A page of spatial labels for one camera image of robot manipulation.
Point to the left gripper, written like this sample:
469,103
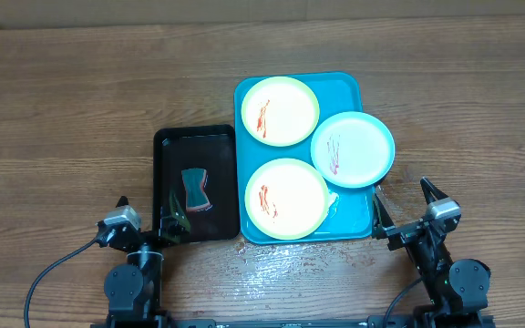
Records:
177,218

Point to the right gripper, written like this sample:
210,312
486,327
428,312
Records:
402,232

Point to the green and orange sponge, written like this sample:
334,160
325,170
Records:
194,182

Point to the light blue plate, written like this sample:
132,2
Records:
353,150

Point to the yellow-green plate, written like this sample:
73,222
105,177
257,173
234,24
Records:
279,111
286,199

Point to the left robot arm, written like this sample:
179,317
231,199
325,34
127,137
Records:
133,289

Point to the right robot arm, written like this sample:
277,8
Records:
457,290

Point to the teal plastic tray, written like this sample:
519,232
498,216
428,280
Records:
350,216

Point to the black plastic tray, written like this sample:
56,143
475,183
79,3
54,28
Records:
206,147

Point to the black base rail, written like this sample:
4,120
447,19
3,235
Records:
290,323

